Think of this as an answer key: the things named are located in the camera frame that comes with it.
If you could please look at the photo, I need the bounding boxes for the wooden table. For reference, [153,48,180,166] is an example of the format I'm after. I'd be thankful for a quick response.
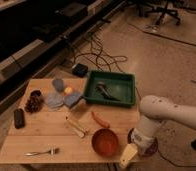
[0,78,151,171]

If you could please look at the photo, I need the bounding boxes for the dark small cup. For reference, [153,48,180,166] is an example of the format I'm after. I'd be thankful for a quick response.
[30,90,41,97]

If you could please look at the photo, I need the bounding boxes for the black office chair base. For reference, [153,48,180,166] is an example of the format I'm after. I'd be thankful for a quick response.
[122,0,181,26]

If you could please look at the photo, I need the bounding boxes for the green plastic tray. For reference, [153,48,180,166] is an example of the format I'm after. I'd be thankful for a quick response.
[83,70,136,108]

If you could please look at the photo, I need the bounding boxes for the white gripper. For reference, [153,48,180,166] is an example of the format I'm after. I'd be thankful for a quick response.
[120,128,156,168]

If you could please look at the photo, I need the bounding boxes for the black power adapter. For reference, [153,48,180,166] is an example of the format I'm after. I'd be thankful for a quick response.
[72,63,88,77]

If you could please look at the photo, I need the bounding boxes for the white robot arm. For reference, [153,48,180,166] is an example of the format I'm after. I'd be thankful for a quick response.
[119,95,196,168]

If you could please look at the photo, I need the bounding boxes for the blue yellow sponge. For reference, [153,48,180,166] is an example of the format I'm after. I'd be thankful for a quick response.
[63,91,83,109]

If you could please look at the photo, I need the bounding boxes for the silver fork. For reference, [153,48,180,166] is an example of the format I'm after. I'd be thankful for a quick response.
[25,148,60,156]

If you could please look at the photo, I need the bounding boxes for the orange bowl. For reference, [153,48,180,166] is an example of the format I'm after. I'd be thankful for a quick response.
[91,129,119,157]

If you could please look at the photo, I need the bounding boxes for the dark purple bowl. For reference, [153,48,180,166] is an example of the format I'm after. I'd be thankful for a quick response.
[127,129,158,157]

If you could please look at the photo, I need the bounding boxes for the black floor cables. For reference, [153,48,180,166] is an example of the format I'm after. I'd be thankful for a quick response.
[62,31,129,73]

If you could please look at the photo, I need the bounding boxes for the black rectangular block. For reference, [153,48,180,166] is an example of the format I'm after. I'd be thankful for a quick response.
[14,108,25,129]

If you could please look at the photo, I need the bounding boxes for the beige wooden tongs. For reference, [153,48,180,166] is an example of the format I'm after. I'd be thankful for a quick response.
[66,117,88,138]

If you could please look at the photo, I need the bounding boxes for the dark grape bunch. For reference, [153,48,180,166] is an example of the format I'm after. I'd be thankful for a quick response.
[25,96,43,113]

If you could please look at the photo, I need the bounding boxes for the orange carrot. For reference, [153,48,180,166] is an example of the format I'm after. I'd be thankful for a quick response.
[91,112,110,129]

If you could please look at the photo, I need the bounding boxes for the yellow orange ball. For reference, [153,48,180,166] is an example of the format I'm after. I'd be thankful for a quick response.
[64,86,73,95]

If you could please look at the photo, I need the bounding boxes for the dark utensil in tray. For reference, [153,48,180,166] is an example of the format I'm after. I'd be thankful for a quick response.
[95,82,117,101]

